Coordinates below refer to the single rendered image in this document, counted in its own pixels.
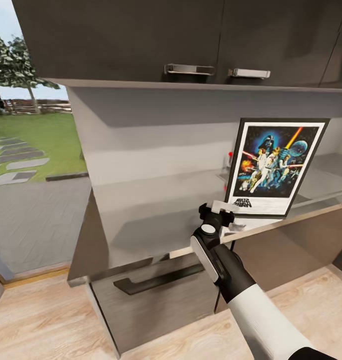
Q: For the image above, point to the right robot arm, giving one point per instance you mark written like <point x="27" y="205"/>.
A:
<point x="268" y="333"/>

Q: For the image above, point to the dishwasher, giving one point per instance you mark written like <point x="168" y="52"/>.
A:
<point x="147" y="303"/>

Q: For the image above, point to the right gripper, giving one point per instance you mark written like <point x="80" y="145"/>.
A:
<point x="224" y="217"/>

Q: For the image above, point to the poster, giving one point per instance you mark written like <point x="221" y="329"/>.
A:
<point x="271" y="159"/>

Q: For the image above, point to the fixed window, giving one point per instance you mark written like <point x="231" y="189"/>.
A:
<point x="44" y="181"/>

